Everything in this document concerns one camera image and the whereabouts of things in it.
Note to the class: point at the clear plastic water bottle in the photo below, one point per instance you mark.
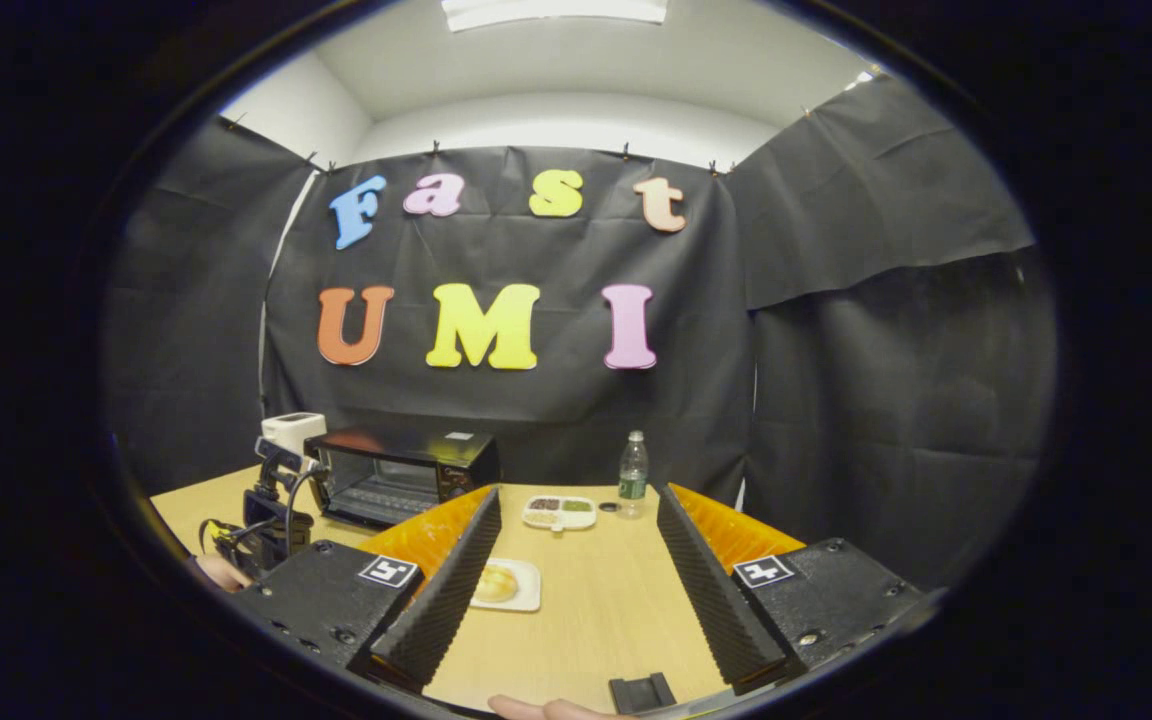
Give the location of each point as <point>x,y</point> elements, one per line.
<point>633,480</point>

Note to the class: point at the white square plate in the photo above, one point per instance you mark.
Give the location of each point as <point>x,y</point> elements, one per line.
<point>528,598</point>

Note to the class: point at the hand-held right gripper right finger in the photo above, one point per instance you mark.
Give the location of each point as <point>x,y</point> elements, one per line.
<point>711,590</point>

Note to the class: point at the white divided snack dish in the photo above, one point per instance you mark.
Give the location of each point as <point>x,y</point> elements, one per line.
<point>558,513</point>

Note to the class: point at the black electric oven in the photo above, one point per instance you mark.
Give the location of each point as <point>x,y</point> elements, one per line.
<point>406,470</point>

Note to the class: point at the ceiling light panel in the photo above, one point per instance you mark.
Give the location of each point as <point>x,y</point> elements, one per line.
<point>861,80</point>
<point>556,10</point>

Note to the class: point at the round bread bun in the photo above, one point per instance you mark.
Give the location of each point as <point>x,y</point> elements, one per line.
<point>496,584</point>

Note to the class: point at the black backdrop cloth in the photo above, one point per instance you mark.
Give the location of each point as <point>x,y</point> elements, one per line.
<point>836,400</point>

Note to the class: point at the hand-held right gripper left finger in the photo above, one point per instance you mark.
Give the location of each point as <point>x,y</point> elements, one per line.
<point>446,590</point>

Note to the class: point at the white toaster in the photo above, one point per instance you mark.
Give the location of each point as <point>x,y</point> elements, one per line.
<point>293,428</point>

